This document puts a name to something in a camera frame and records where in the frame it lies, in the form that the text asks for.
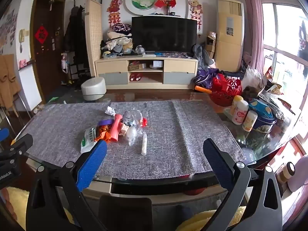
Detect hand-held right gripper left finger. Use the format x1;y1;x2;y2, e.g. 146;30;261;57
26;140;108;231

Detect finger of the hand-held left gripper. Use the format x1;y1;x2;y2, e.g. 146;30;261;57
10;133;34;155
0;128;10;145

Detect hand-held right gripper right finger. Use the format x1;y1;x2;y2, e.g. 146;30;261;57
203;138;283;231

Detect orange wrapper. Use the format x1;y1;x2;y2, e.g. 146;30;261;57
95;125;113;142

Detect white green packet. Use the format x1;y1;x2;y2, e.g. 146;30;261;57
80;127;99;154

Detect grey woven table mat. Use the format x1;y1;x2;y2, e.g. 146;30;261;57
21;100;193;180
172;99;247;174

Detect purple plastic strip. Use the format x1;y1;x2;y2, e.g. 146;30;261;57
97;119;115;128

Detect pink plastic vase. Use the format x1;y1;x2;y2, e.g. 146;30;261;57
109;114;123;143

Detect clear plastic bag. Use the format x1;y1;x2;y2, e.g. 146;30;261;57
125;125;142;146

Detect small yellow white bottle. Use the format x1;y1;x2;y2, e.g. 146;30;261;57
242;110;258;132

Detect white plastic tube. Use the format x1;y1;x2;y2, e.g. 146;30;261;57
141;135;148;156

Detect white bottle red label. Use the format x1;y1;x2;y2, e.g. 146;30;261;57
232;100;249;125

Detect black chair back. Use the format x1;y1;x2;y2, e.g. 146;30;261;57
98;195;153;231

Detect blue round tin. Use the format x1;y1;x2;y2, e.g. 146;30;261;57
250;114;277;134

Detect white bottle yellow cap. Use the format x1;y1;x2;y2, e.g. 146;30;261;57
229;95;243;116

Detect beige jar dark lid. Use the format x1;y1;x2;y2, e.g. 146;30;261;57
277;162;295;183

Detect white round stool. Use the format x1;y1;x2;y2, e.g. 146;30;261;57
80;77;107;101

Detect red plastic basket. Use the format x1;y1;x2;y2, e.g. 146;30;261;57
208;73;242;107

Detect lavender container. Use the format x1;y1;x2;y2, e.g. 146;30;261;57
287;154;308;193

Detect brown wooden door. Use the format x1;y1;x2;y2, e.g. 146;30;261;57
30;0;66;104

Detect purple plastic bag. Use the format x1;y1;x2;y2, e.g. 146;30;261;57
194;69;220;89

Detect pink white hanging bag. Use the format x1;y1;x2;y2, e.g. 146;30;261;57
61;53;69;74

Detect heap of plastic bags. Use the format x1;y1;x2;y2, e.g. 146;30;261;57
242;66;296;126

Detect beige grey tv stand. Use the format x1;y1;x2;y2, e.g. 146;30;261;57
95;56;198;90

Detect red diamond door decoration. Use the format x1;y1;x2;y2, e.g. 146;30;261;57
34;25;49;44

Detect grey cloth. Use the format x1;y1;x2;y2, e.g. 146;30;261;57
192;44;214;70

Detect dark hanging coats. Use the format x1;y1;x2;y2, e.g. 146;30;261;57
63;5;90;71

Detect beige standing air conditioner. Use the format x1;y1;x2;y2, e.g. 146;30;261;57
214;0;244;73

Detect cardboard box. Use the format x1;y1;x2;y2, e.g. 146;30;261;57
205;31;217;59

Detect pile of clothes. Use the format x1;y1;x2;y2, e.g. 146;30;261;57
100;23;133;58

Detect woven rattan screen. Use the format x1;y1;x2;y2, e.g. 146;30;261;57
85;0;103;76

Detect window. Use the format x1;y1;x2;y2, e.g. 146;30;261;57
257;0;308;116

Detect black television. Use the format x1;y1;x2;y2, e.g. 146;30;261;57
131;16;197;54

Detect pink curtain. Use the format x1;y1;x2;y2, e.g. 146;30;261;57
241;0;265;66

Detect pink hanging figure decoration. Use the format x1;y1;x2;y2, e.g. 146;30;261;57
188;0;203;32

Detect red flags and flowers vase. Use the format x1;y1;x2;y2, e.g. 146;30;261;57
154;0;179;16

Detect wall photos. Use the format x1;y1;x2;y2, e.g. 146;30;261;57
0;10;18;53

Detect round framed wall picture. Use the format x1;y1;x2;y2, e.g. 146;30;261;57
125;0;161;15

